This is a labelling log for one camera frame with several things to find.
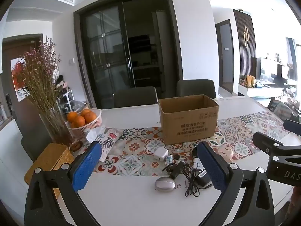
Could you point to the red door decoration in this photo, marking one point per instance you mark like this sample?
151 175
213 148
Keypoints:
20 75

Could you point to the black-headed key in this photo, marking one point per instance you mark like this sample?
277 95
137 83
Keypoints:
176 157

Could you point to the orange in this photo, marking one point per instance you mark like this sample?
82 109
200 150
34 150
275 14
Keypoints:
90 117
72 116
85 111
79 121

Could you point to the white shoe rack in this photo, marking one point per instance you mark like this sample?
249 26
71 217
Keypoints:
65 98

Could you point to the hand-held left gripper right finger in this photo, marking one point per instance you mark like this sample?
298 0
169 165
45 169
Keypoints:
211 167

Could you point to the white power charger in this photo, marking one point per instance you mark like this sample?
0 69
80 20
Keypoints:
161 155

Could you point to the dark slatted wall panel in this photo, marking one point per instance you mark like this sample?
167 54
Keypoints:
245 51

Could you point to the black bike light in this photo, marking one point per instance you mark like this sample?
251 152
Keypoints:
176 170

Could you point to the pink round case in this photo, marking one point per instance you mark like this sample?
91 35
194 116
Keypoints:
224 154

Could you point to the dried flower bouquet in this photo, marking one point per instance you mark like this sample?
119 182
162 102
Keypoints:
41 75

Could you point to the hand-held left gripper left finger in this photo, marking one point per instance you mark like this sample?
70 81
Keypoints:
87 164

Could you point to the dark sliding glass door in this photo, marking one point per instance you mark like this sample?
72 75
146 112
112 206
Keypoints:
127 51

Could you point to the white usb hub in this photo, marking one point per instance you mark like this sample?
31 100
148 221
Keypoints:
196 163

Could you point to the television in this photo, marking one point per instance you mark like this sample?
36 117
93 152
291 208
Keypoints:
272 71

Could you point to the white wall switch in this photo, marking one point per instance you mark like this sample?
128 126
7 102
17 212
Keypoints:
71 61

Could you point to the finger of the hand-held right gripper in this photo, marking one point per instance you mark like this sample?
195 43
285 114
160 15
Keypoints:
268 142
292 126

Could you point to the glass vase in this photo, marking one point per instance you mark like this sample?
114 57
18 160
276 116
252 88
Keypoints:
56 129

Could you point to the brown cardboard box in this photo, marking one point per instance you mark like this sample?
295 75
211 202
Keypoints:
188 122

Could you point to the dark side chair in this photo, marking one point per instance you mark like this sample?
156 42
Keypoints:
271 103

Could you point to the dark hallway door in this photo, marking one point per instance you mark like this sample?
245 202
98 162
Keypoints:
225 56

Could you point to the black power adapter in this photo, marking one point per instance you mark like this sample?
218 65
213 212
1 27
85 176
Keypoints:
203 179

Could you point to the brown wooden door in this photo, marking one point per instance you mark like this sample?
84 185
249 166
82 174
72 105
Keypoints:
21 49

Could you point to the patterned tile table runner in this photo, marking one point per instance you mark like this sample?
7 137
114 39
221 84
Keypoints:
138 143

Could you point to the white tv cabinet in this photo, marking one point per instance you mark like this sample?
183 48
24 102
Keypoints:
261 90

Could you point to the floral fabric tissue cover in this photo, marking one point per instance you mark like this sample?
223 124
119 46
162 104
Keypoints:
112 139

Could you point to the yellow woven box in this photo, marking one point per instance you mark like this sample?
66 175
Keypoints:
49 156

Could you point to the grey dining chair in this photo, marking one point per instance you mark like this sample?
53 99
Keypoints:
196 88
33 146
135 97

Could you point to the small dark dish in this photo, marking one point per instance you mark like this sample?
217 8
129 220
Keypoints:
76 145

